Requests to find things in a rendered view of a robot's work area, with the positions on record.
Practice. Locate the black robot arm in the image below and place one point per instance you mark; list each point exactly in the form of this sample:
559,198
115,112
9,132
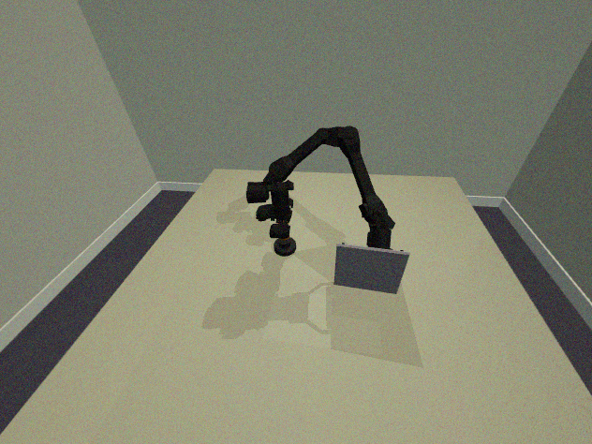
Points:
347,138

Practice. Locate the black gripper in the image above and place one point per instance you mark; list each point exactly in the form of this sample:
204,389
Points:
281,212

